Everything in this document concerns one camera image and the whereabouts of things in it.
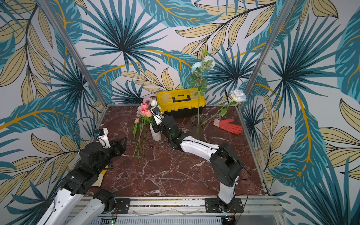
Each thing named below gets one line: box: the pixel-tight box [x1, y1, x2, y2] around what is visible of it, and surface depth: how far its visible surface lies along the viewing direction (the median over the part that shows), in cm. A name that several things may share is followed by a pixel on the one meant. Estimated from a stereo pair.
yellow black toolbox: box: [156, 87, 207, 118], surface depth 103 cm
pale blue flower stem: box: [188, 49, 216, 126], surface depth 80 cm
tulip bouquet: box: [132, 97, 158, 134], surface depth 104 cm
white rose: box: [200, 88, 247, 127], surface depth 67 cm
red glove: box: [212, 118, 244, 135], surface depth 109 cm
